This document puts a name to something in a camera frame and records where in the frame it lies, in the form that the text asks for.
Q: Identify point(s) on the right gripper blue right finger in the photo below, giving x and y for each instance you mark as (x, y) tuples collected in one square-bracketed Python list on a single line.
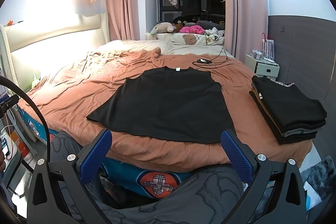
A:
[(239, 154)]

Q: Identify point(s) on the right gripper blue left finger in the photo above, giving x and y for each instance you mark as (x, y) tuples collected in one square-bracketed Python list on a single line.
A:
[(92, 156)]

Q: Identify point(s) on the black sleeveless shirt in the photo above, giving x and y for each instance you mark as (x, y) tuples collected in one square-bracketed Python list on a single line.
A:
[(167, 104)]

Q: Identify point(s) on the stack of folded clothes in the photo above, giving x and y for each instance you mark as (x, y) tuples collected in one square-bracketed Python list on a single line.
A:
[(291, 115)]

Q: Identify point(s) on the white bedside table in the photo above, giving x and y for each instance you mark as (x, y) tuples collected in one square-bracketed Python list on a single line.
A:
[(261, 67)]

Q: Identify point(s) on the cream bed sheet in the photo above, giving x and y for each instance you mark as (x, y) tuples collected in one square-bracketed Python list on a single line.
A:
[(167, 48)]

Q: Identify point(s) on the cream padded headboard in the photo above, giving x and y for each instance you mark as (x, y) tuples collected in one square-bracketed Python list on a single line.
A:
[(30, 50)]

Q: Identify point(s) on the bear print pillow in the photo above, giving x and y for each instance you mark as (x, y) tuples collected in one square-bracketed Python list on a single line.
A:
[(187, 39)]

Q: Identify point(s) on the pink garment pile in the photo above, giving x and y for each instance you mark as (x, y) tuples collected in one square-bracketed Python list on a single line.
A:
[(195, 29)]

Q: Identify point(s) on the beige plush toy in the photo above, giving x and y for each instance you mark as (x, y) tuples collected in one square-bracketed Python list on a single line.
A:
[(161, 28)]

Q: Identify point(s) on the right pink curtain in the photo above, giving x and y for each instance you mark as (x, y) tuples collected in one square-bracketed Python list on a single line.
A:
[(246, 23)]

